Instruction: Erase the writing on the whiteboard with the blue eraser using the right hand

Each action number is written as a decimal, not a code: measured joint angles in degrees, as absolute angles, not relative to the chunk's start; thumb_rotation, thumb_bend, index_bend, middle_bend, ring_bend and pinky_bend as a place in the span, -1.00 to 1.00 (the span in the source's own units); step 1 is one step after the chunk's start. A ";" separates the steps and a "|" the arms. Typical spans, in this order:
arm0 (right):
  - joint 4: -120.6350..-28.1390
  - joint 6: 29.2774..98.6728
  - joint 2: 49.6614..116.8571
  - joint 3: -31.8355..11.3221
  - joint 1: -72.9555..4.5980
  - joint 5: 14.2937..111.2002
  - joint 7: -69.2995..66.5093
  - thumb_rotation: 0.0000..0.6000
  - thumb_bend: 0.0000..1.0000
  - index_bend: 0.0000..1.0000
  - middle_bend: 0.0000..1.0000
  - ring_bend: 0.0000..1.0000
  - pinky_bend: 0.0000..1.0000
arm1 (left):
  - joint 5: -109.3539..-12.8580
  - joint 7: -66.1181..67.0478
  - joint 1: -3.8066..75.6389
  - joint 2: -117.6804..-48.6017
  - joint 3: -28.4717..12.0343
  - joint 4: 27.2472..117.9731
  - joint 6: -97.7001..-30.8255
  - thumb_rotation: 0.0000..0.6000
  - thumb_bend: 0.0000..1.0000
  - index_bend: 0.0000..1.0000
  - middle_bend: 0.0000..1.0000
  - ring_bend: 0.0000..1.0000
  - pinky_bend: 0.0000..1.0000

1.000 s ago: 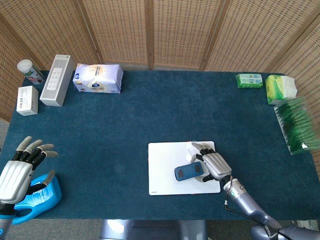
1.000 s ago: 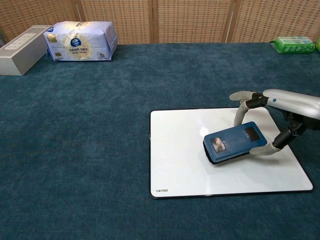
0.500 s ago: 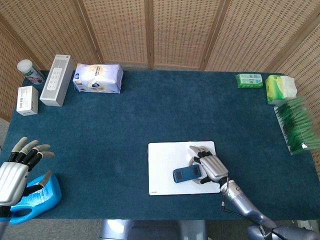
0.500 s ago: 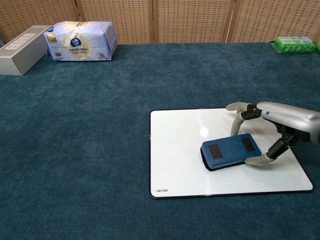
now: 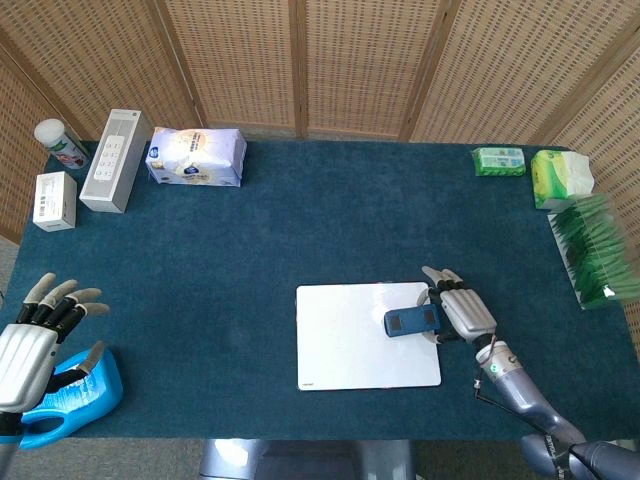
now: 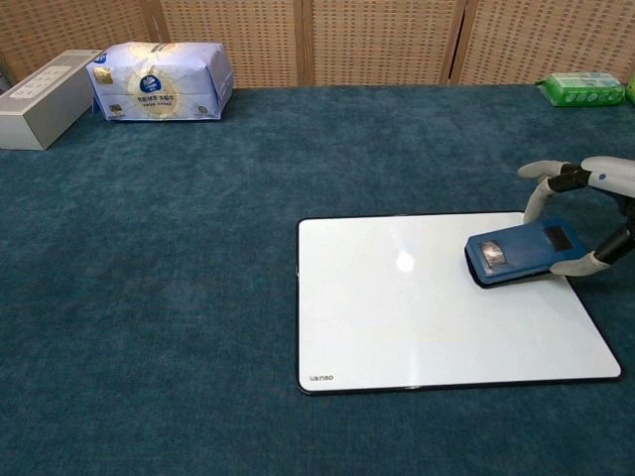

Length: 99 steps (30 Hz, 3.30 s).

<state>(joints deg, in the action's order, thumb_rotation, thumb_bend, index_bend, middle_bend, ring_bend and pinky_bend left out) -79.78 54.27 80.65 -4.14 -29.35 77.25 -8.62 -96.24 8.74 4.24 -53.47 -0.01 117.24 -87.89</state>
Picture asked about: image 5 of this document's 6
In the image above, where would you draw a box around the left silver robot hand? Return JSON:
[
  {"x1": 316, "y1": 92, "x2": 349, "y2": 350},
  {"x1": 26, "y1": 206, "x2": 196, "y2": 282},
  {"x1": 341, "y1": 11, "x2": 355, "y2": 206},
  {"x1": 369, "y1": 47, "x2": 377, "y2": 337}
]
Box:
[{"x1": 0, "y1": 272, "x2": 111, "y2": 414}]

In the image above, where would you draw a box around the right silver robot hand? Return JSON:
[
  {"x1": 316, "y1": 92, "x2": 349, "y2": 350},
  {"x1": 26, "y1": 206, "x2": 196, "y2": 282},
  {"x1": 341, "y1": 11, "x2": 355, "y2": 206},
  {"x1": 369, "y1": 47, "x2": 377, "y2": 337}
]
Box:
[{"x1": 421, "y1": 265, "x2": 499, "y2": 346}]

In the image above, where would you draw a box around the blue board eraser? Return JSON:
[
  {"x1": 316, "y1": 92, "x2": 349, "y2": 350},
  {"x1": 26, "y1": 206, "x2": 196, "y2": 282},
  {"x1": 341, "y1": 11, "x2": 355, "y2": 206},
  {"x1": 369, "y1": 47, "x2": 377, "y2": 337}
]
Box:
[{"x1": 383, "y1": 304, "x2": 441, "y2": 339}]

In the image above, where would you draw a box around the white board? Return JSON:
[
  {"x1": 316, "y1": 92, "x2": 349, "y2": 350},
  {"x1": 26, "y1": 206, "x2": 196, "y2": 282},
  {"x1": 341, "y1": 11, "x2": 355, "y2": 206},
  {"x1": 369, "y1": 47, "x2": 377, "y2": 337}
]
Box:
[{"x1": 295, "y1": 281, "x2": 443, "y2": 392}]

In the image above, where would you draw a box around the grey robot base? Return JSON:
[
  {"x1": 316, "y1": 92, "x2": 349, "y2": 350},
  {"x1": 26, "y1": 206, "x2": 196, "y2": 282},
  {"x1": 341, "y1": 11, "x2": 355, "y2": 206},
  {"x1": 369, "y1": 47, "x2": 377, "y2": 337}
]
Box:
[{"x1": 198, "y1": 438, "x2": 417, "y2": 480}]

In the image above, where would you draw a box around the blue detergent bottle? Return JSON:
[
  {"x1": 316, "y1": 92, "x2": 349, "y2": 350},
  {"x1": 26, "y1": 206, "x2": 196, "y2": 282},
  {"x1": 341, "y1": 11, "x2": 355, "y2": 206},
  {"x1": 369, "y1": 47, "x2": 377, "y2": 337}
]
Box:
[{"x1": 19, "y1": 347, "x2": 124, "y2": 450}]

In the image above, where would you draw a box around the clear box of green sachets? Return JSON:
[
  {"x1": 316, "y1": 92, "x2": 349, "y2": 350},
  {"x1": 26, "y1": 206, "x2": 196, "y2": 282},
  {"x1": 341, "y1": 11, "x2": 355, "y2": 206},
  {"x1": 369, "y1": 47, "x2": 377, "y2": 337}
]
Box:
[{"x1": 547, "y1": 192, "x2": 640, "y2": 312}]

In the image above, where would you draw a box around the green wet wipes pack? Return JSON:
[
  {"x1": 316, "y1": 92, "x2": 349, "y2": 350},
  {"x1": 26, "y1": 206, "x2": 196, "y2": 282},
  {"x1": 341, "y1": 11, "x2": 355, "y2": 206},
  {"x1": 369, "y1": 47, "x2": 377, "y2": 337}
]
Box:
[{"x1": 472, "y1": 146, "x2": 528, "y2": 178}]

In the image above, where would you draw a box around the green open tissue pack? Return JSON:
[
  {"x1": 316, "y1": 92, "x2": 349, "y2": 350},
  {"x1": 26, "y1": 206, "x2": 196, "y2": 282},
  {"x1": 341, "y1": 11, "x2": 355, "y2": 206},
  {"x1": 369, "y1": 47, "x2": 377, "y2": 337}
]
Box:
[{"x1": 529, "y1": 148, "x2": 596, "y2": 211}]

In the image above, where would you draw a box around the small white cardboard box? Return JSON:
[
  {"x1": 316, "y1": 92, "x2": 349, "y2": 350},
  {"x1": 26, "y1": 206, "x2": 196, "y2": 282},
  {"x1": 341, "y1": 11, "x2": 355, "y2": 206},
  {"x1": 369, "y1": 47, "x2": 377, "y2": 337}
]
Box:
[{"x1": 32, "y1": 171, "x2": 78, "y2": 234}]

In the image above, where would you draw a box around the blue carpet table cover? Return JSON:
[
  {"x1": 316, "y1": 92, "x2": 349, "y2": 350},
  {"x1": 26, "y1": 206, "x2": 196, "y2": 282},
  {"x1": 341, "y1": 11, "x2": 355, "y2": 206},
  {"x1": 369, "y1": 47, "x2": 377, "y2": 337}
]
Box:
[{"x1": 2, "y1": 139, "x2": 640, "y2": 442}]

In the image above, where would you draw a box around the white-capped cylindrical can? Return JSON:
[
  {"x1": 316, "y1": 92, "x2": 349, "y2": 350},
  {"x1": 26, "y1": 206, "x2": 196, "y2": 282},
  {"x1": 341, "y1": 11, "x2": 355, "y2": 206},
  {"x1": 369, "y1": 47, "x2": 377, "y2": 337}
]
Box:
[{"x1": 33, "y1": 118, "x2": 91, "y2": 171}]

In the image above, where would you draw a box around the long grey power strip box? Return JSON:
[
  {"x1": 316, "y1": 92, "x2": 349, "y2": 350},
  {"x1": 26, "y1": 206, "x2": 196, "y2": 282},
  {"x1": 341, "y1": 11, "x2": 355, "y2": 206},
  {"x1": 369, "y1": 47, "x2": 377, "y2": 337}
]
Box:
[{"x1": 78, "y1": 108, "x2": 153, "y2": 215}]

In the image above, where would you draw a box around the white purple tissue pack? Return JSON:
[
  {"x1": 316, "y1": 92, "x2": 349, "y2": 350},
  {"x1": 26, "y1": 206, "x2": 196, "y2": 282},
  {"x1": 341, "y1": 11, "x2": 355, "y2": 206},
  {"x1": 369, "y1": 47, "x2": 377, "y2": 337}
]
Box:
[{"x1": 144, "y1": 126, "x2": 248, "y2": 189}]

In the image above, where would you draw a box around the wooden woven folding screen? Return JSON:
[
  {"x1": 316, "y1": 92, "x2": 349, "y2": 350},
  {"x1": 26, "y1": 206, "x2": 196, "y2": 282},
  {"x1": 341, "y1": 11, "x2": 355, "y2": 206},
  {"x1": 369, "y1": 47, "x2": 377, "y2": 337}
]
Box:
[{"x1": 0, "y1": 0, "x2": 640, "y2": 246}]

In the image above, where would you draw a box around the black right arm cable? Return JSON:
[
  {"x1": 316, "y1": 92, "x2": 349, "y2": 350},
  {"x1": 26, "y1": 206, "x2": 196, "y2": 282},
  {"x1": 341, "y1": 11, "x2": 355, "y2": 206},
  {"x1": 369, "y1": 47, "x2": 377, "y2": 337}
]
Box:
[{"x1": 472, "y1": 379, "x2": 601, "y2": 480}]

